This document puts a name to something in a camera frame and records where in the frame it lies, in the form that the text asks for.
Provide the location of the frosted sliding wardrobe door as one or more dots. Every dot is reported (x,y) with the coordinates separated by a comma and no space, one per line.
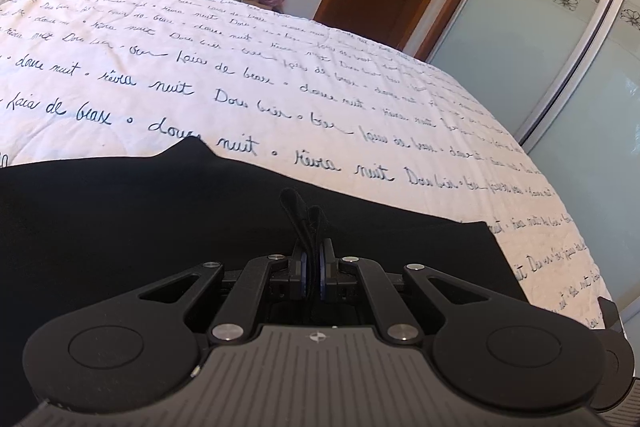
(563,77)

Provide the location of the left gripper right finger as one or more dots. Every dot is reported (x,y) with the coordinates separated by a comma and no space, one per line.
(366,280)

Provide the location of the black pants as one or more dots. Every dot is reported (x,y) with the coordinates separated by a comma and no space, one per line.
(76,232)

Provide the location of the white quilt with script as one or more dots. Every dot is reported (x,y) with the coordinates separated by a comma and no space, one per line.
(92,78)

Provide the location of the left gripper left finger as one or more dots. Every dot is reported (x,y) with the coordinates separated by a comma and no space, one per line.
(264,282)

